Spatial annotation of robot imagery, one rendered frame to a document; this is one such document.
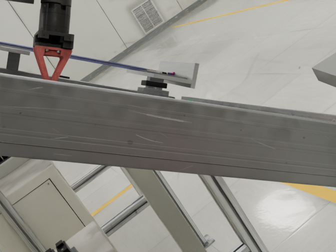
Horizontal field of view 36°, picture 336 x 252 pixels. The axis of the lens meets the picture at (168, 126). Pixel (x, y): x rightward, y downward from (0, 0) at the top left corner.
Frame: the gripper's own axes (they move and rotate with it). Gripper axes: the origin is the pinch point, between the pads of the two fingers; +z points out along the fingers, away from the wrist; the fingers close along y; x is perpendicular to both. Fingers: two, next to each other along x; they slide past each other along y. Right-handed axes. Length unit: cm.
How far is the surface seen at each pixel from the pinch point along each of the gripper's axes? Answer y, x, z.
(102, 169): -157, 46, 39
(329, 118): 45, 30, 2
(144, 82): -9.8, 21.7, -2.3
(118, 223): -83, 38, 48
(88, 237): -3.9, 10.8, 31.2
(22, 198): -86, 3, 41
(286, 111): 35.0, 30.4, 1.3
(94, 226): -6.8, 12.6, 29.6
